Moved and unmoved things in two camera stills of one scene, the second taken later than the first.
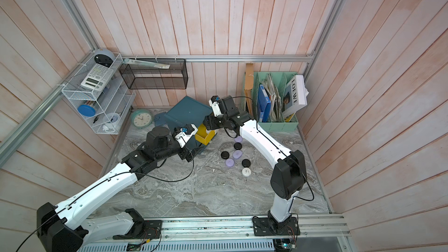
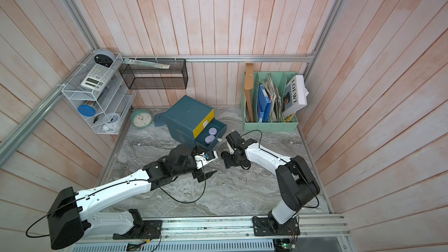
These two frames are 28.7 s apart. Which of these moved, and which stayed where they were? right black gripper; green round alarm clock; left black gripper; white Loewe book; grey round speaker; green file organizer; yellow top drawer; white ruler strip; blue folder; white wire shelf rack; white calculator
Moved: right black gripper; yellow top drawer; left black gripper
Stayed: white Loewe book; blue folder; white ruler strip; white wire shelf rack; green round alarm clock; green file organizer; grey round speaker; white calculator
